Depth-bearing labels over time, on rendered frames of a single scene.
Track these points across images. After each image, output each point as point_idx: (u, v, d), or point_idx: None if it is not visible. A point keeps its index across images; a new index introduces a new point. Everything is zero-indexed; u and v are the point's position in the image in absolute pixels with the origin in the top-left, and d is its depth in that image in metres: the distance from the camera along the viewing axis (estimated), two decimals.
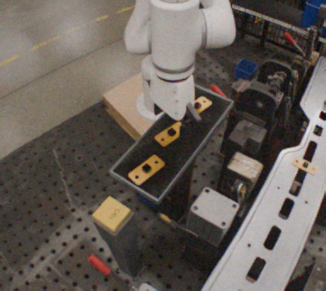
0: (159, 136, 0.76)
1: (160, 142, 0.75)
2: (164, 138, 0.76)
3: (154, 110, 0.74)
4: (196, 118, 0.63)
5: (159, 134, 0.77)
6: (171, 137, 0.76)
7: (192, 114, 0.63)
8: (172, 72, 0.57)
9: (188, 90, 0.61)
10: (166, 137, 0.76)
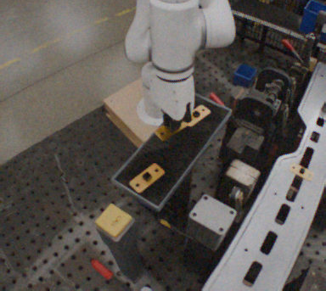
0: (159, 130, 0.74)
1: (160, 136, 0.73)
2: (164, 132, 0.74)
3: (163, 121, 0.73)
4: (188, 120, 0.66)
5: (159, 128, 0.75)
6: None
7: (186, 115, 0.65)
8: (172, 72, 0.57)
9: (188, 90, 0.61)
10: (166, 131, 0.74)
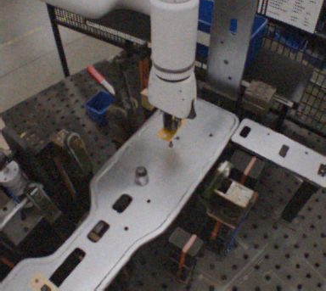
0: (160, 132, 0.74)
1: (164, 137, 0.73)
2: (165, 134, 0.73)
3: (164, 123, 0.73)
4: (193, 115, 0.67)
5: (160, 131, 0.74)
6: None
7: (191, 112, 0.66)
8: (178, 71, 0.57)
9: (192, 86, 0.62)
10: (168, 132, 0.74)
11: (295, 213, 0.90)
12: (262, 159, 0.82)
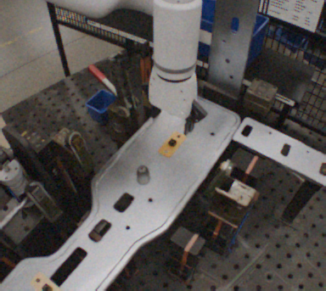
0: (161, 148, 0.78)
1: (165, 153, 0.77)
2: (167, 150, 0.78)
3: (152, 114, 0.73)
4: (204, 113, 0.64)
5: (161, 147, 0.79)
6: (173, 147, 0.79)
7: (199, 110, 0.64)
8: (180, 72, 0.57)
9: (193, 87, 0.62)
10: (169, 148, 0.78)
11: (296, 212, 0.89)
12: (264, 159, 0.82)
